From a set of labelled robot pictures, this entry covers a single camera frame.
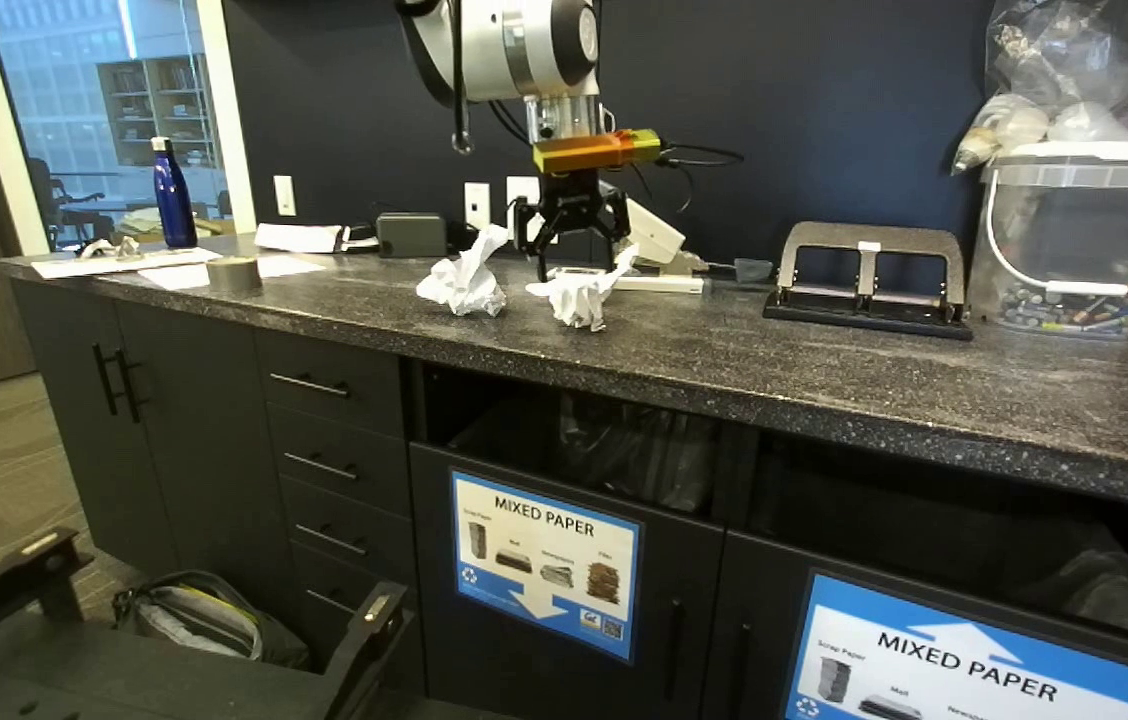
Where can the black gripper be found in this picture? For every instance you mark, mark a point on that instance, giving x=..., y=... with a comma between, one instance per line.
x=581, y=202

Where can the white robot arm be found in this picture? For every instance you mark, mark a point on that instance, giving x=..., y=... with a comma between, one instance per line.
x=543, y=54

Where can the left trash bin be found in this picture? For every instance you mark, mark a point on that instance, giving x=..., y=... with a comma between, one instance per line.
x=611, y=444

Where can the trash bin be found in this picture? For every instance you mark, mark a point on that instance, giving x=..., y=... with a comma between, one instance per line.
x=611, y=444
x=943, y=526

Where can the right trash bin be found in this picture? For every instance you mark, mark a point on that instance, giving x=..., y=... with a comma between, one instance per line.
x=943, y=526

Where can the crumpled white paper middle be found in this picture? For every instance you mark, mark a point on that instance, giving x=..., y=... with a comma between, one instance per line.
x=576, y=299

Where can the crumpled white paper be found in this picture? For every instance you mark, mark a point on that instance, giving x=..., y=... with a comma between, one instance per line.
x=576, y=299
x=465, y=286

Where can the large white outlet plate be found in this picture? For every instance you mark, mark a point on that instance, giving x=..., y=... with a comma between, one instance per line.
x=530, y=192

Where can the small white outlet plate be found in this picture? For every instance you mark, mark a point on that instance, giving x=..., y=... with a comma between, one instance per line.
x=476, y=204

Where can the crumpled white paper left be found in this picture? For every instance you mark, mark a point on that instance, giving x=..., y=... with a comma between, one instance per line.
x=465, y=286

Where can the black power adapter box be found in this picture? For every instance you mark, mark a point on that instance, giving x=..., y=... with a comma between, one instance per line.
x=412, y=235

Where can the black drawer stack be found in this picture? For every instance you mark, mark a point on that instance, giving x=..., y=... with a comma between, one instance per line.
x=339, y=430

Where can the white flat box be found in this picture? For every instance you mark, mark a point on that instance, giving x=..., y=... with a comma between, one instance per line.
x=297, y=239

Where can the left mixed paper label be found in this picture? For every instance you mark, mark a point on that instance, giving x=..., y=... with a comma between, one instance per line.
x=544, y=563

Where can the mixed paper label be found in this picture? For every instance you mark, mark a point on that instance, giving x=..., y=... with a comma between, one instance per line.
x=885, y=656
x=544, y=563

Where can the black three hole punch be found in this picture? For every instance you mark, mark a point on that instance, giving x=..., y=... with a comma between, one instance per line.
x=866, y=301

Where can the blue water bottle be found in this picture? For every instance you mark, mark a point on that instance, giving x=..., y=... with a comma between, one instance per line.
x=168, y=199

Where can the large white paper sheet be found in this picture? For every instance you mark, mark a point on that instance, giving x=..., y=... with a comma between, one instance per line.
x=113, y=266

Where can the black double door cabinet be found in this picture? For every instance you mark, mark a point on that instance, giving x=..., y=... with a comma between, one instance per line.
x=167, y=433

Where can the clear plastic bucket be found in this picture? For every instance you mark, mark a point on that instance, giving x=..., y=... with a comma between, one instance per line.
x=1054, y=239

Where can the right mixed paper label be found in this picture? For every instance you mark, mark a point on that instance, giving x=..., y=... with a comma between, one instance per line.
x=885, y=656

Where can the clear plastic bag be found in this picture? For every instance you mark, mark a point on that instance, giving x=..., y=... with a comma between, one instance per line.
x=1054, y=68

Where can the grey black bag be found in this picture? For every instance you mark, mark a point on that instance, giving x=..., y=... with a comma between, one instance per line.
x=205, y=614

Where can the black cart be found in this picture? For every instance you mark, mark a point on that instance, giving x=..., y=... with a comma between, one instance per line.
x=58, y=664

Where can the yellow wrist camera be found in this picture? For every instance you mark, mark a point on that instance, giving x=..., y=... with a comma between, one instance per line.
x=585, y=152

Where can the white wall switch plate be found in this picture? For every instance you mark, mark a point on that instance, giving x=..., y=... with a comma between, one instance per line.
x=287, y=199

